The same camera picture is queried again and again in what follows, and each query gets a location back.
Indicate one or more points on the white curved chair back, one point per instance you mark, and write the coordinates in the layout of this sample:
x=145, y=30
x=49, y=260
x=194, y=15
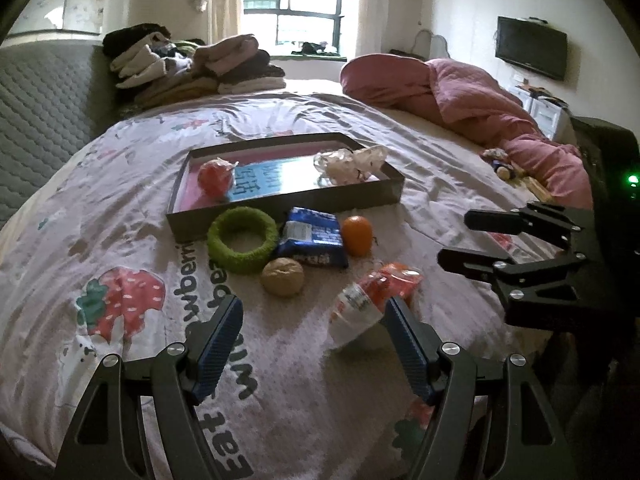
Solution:
x=430, y=42

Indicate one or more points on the blue snack packet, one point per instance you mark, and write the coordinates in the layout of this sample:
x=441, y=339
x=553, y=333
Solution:
x=312, y=237

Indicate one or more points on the crumpled white plastic bag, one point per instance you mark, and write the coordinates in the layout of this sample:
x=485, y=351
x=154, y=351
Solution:
x=350, y=162

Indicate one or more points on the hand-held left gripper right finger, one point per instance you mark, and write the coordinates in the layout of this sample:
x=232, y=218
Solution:
x=407, y=345

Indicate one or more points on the white wardrobe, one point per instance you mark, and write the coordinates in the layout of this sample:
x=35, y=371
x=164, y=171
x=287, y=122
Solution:
x=65, y=5

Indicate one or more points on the pink quilt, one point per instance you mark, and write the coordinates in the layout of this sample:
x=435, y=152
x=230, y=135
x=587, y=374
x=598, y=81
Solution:
x=450, y=90

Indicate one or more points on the orange mandarin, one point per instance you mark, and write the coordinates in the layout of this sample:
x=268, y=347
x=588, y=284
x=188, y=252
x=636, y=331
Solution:
x=356, y=236

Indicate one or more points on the white drawer cabinet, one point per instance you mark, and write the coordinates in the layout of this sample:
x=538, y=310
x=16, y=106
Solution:
x=545, y=110

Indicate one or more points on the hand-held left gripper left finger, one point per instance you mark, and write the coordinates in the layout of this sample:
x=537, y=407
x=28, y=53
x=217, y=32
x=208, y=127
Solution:
x=220, y=340

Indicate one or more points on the pile of folded clothes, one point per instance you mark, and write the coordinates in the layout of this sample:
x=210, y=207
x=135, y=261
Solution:
x=200, y=70

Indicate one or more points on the dark clothes on windowsill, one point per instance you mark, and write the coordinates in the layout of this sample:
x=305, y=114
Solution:
x=312, y=49

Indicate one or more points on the small colourful toy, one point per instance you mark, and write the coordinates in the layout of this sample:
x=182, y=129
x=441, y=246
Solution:
x=500, y=165

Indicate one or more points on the cream curtain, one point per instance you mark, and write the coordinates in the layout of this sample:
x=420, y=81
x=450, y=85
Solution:
x=222, y=0
x=375, y=5

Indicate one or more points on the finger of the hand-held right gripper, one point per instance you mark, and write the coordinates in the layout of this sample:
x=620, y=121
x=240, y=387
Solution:
x=540, y=222
x=520, y=280

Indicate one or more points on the clear bag with red print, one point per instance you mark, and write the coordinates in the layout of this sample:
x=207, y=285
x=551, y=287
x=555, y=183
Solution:
x=372, y=300

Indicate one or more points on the black wall television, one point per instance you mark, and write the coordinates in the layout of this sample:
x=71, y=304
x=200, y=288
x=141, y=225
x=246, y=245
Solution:
x=531, y=47

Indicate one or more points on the red snack in clear wrap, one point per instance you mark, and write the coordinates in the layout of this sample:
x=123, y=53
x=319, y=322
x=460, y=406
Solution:
x=216, y=179

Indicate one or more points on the walnut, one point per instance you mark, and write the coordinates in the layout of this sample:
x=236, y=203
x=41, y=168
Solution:
x=282, y=276

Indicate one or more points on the grey quilted headboard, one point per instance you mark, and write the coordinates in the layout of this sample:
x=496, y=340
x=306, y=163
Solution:
x=45, y=110

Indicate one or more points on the shallow tray with pink bottom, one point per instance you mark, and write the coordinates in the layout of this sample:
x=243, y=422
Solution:
x=265, y=152

